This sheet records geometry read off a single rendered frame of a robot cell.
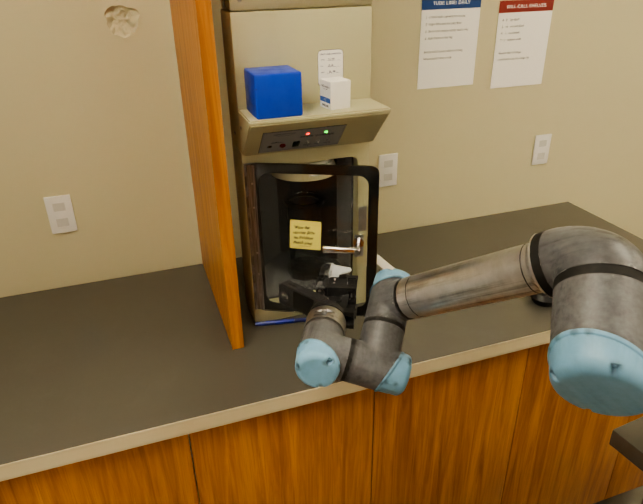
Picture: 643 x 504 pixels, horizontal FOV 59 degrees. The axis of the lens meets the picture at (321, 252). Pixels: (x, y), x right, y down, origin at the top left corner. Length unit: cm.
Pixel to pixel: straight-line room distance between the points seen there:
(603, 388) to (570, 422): 122
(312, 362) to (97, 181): 104
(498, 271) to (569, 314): 16
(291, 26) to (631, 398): 97
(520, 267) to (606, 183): 178
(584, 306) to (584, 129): 173
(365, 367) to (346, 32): 75
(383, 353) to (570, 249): 36
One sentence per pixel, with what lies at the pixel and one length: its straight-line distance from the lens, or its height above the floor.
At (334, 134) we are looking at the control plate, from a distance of 132.
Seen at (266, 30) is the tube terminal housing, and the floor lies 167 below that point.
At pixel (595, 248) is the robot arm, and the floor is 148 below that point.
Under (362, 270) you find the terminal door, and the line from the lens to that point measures 140.
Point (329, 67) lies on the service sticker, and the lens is 136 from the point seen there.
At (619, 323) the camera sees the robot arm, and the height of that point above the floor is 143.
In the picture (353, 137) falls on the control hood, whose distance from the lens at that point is 136.
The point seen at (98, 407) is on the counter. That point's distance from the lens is 138.
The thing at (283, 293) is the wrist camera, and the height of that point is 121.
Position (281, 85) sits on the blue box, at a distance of 122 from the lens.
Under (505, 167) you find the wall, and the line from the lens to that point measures 225.
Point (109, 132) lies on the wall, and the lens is 174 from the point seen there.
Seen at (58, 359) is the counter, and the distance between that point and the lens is 157.
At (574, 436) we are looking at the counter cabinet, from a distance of 202.
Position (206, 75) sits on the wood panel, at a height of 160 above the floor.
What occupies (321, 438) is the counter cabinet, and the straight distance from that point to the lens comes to 148.
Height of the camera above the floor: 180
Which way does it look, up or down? 27 degrees down
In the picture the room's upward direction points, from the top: 1 degrees counter-clockwise
